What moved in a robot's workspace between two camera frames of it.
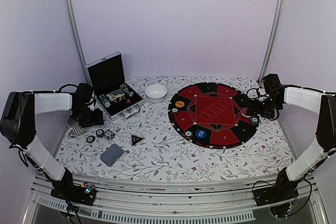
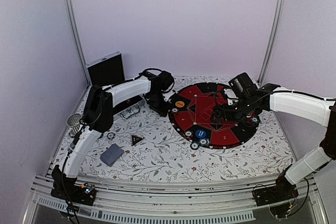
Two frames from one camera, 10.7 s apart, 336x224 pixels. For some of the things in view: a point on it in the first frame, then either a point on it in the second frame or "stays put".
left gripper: x=98 y=119 → x=162 y=110
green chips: x=254 y=120 stays put
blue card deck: x=112 y=155 stays put
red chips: x=188 y=134 stays put
